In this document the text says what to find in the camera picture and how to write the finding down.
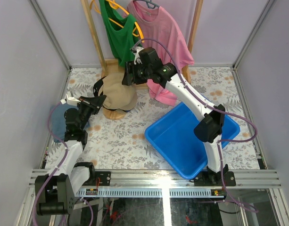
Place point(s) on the blue plastic bin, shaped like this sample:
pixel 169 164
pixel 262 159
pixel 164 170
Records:
pixel 173 137

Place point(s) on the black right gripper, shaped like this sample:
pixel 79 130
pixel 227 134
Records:
pixel 130 68

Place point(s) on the folded blue denim cloth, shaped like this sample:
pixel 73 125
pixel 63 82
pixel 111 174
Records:
pixel 58 122

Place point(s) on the aluminium mounting rail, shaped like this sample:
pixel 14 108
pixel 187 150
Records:
pixel 153 183

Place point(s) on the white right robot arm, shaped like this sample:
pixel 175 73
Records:
pixel 147 65

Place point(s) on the wooden hat stand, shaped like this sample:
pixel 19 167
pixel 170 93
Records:
pixel 114 115

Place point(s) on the green tank top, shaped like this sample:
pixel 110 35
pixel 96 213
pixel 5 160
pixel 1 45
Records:
pixel 122 32

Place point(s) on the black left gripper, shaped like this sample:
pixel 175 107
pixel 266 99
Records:
pixel 88 105

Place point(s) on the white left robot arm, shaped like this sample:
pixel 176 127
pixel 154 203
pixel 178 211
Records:
pixel 56 190

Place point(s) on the grey clothes hanger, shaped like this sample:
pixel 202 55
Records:
pixel 150 4

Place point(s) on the wooden clothes rack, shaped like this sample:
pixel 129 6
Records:
pixel 110 65

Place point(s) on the pink t-shirt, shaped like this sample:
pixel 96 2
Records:
pixel 158 24

